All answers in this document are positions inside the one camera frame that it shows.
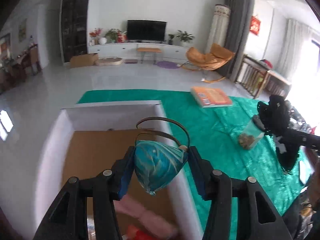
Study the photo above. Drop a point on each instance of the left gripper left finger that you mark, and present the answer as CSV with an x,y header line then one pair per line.
x,y
66,217

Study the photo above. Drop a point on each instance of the pink mesh bath sponge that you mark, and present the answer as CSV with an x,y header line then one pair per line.
x,y
154,223

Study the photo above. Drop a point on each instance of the orange lounge chair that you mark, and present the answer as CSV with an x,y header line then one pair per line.
x,y
216,58

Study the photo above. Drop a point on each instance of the black flat television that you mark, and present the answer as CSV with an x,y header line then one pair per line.
x,y
146,30

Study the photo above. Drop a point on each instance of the dark display cabinet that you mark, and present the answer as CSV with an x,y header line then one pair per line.
x,y
73,28

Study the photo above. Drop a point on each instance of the green satin tablecloth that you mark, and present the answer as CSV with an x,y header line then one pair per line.
x,y
215,132

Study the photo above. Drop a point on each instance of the black beaded mesh cloth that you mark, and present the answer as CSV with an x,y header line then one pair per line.
x,y
275,118

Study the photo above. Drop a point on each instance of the cardboard box on floor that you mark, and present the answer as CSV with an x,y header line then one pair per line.
x,y
84,60

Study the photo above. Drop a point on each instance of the red soft cloth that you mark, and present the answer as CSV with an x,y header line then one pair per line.
x,y
134,233

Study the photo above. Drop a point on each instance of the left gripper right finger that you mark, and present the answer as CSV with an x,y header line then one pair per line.
x,y
257,216

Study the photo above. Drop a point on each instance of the grey curtain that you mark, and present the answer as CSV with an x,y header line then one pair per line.
x,y
237,34

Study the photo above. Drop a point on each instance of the potted green plant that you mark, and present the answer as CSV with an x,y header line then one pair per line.
x,y
185,38

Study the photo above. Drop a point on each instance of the white tv cabinet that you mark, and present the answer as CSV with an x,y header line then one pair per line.
x,y
128,51

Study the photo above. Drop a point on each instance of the red flower vase arrangement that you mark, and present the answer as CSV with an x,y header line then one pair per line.
x,y
94,35

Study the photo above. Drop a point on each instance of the wooden railing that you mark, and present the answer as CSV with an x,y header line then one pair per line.
x,y
256,76

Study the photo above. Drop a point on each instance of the red wall decoration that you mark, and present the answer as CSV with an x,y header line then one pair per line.
x,y
255,25

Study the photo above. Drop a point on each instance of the teal triangular sachet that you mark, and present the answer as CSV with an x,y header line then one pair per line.
x,y
156,163

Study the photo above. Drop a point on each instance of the purple round floor mat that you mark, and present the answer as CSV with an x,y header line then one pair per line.
x,y
168,65

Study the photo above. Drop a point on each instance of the small wooden bench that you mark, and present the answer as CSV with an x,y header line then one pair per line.
x,y
153,51

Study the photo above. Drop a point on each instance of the orange book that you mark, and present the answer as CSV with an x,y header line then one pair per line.
x,y
210,97

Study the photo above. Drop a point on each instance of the clear jar black lid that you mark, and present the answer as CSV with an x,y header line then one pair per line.
x,y
252,133

